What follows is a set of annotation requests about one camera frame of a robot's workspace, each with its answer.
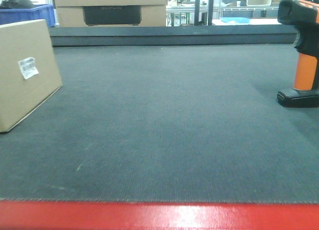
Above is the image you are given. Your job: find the red table edge strip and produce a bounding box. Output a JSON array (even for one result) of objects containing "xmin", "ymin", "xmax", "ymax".
[{"xmin": 0, "ymin": 201, "xmax": 319, "ymax": 230}]

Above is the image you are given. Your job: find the light blue tray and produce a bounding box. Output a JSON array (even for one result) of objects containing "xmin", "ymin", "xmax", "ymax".
[{"xmin": 220, "ymin": 17, "xmax": 251, "ymax": 24}]

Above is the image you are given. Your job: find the blue plastic crate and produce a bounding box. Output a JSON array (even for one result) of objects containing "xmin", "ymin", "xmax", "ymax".
[{"xmin": 0, "ymin": 4, "xmax": 56, "ymax": 27}]

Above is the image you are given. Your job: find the black bag in crate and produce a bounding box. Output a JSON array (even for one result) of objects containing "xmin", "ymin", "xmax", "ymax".
[{"xmin": 0, "ymin": 0, "xmax": 35, "ymax": 9}]

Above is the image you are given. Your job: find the lower printed cardboard box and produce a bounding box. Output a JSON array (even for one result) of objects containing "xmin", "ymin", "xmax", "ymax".
[{"xmin": 56, "ymin": 5, "xmax": 166, "ymax": 27}]

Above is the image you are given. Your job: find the orange black barcode scanner gun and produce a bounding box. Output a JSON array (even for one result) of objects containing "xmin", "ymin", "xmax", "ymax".
[{"xmin": 277, "ymin": 0, "xmax": 319, "ymax": 108}]

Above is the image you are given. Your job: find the black vertical post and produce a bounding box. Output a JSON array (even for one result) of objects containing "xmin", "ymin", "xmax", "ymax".
[{"xmin": 194, "ymin": 0, "xmax": 200, "ymax": 26}]

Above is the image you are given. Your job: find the dark grey table mat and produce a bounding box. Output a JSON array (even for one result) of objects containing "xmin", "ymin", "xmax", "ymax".
[{"xmin": 0, "ymin": 24, "xmax": 319, "ymax": 205}]

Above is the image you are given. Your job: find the brown cardboard package box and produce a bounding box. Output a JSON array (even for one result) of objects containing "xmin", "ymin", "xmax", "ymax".
[{"xmin": 0, "ymin": 19, "xmax": 62, "ymax": 133}]

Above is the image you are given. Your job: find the white barcode label sticker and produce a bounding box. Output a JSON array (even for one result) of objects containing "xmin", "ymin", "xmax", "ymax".
[{"xmin": 18, "ymin": 57, "xmax": 39, "ymax": 80}]

